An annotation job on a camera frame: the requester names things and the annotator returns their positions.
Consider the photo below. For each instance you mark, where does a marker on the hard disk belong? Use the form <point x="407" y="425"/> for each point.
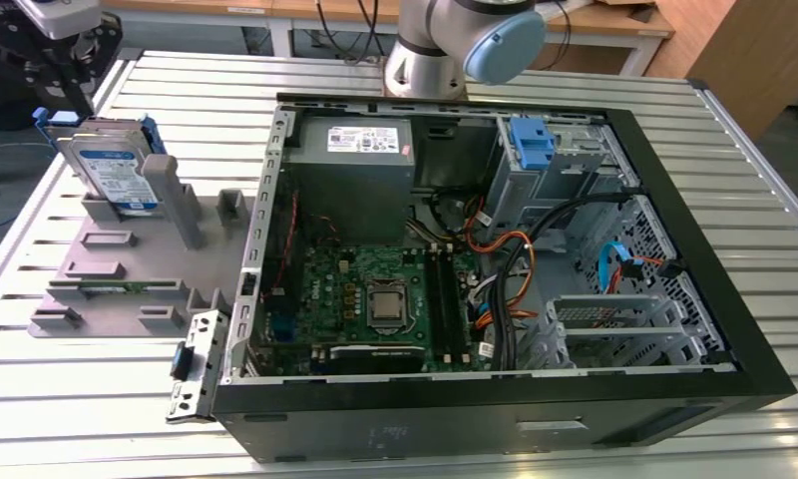
<point x="116" y="174"/>

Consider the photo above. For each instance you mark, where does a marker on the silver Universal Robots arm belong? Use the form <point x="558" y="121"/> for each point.
<point x="419" y="70"/>

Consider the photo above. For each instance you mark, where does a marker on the metal disk bay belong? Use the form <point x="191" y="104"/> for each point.
<point x="606" y="301"/>

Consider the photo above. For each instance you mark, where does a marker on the table corner cap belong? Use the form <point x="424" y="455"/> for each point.
<point x="128" y="54"/>
<point x="698" y="85"/>

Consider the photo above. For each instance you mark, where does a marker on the white-framed wooden desk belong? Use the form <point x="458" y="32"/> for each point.
<point x="606" y="25"/>
<point x="239" y="6"/>

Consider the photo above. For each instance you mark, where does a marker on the grey parts rack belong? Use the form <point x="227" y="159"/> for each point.
<point x="147" y="279"/>

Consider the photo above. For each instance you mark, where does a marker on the green RAM stick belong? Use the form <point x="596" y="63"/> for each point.
<point x="134" y="286"/>

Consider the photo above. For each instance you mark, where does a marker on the grey power supply unit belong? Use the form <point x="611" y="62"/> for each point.
<point x="346" y="189"/>

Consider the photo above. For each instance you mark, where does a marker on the green motherboard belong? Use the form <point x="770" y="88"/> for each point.
<point x="332" y="272"/>

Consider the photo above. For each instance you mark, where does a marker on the silver CPU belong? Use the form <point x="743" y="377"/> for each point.
<point x="387" y="304"/>

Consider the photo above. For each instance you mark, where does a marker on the blue drive latch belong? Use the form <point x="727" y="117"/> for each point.
<point x="530" y="144"/>

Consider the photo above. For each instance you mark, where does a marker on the black CPU socket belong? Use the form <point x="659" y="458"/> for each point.
<point x="390" y="327"/>

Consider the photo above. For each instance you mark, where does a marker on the metal drive cage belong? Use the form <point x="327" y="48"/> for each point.
<point x="519" y="189"/>

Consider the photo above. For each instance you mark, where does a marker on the black RAM slot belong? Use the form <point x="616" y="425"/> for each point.
<point x="454" y="299"/>
<point x="438" y="299"/>

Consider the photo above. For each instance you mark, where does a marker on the black graphics card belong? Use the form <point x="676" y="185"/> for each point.
<point x="372" y="355"/>

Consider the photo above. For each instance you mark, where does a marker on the black open PC case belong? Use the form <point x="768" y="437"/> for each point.
<point x="439" y="419"/>

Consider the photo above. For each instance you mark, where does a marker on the brown wooden cabinet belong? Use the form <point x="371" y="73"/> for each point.
<point x="759" y="50"/>

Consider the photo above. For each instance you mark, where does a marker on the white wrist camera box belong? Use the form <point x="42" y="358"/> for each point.
<point x="60" y="20"/>

